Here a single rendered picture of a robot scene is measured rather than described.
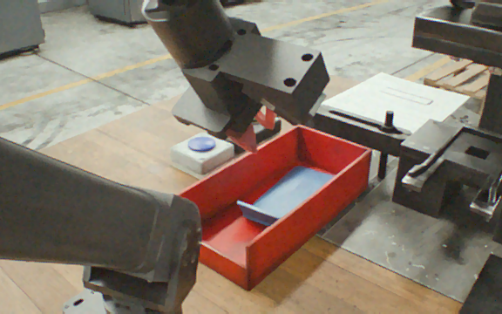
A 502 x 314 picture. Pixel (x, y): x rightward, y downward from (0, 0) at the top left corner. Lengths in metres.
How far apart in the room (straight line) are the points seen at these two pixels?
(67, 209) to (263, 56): 0.19
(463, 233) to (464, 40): 0.23
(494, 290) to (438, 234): 0.12
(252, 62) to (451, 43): 0.25
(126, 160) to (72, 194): 0.48
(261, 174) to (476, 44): 0.31
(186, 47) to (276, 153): 0.31
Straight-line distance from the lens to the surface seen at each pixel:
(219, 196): 0.57
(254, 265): 0.47
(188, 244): 0.35
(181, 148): 0.68
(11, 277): 0.56
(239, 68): 0.37
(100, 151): 0.77
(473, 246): 0.59
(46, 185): 0.23
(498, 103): 0.81
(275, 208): 0.58
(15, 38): 4.92
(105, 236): 0.28
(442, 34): 0.53
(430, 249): 0.57
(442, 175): 0.58
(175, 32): 0.36
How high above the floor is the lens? 1.24
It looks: 29 degrees down
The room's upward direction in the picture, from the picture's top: straight up
